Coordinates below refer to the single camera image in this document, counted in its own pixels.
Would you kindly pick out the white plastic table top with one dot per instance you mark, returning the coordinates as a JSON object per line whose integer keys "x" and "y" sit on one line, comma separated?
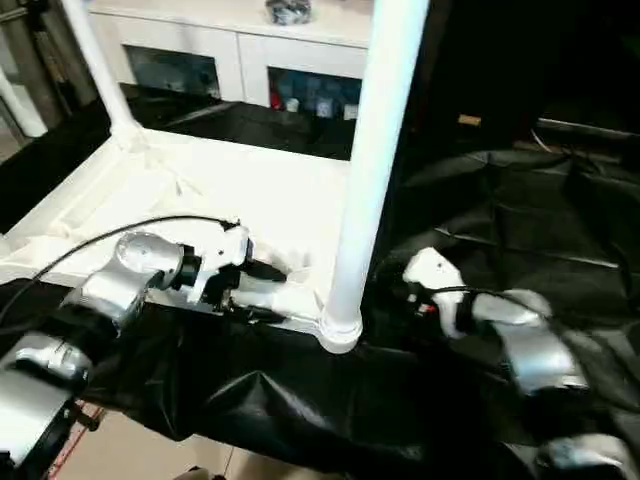
{"x": 225, "y": 190}

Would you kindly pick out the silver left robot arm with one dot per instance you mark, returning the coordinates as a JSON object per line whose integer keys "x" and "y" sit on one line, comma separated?
{"x": 120, "y": 285}

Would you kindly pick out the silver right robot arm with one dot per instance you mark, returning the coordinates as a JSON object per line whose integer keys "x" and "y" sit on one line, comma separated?
{"x": 540, "y": 345}

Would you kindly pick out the black plastic mat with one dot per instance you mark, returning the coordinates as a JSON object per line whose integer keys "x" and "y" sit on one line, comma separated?
{"x": 525, "y": 225}

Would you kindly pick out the dark brown rounded object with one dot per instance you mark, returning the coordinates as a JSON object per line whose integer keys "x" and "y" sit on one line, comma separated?
{"x": 197, "y": 472}

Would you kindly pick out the white jar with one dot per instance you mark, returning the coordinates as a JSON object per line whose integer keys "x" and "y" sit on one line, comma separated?
{"x": 350, "y": 112}
{"x": 324, "y": 107}
{"x": 292, "y": 105}

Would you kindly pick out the red bottle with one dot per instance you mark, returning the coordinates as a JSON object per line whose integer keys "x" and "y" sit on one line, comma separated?
{"x": 276, "y": 100}

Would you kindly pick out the small yellow label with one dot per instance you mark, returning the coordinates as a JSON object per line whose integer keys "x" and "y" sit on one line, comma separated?
{"x": 470, "y": 120}

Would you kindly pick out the black speaker cabinet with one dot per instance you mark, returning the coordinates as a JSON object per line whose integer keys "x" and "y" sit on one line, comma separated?
{"x": 475, "y": 65}

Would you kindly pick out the black metal rod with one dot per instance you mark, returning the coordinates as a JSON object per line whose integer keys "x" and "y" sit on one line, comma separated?
{"x": 590, "y": 127}

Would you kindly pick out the white sideboard cabinet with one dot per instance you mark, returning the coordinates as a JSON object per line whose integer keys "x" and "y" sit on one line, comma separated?
{"x": 200, "y": 30}

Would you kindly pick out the dark bag of small parts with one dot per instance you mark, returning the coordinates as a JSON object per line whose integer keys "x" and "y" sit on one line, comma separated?
{"x": 289, "y": 12}

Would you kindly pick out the white slanted pipe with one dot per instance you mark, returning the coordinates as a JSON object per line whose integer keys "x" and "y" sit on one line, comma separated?
{"x": 22, "y": 100}

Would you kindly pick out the grey metal tripod stand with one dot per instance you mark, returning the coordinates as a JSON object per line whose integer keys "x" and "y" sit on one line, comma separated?
{"x": 55, "y": 55}

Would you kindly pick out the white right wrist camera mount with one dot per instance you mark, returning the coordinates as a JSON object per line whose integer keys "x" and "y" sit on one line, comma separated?
{"x": 435, "y": 270}

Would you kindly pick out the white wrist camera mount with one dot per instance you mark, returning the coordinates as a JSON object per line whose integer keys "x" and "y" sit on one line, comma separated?
{"x": 225, "y": 250}
{"x": 435, "y": 270}

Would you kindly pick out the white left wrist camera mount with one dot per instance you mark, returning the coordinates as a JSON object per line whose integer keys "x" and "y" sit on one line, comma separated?
{"x": 225, "y": 250}

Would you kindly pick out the black metal floor frame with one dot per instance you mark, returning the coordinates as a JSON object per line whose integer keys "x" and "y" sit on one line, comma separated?
{"x": 87, "y": 417}

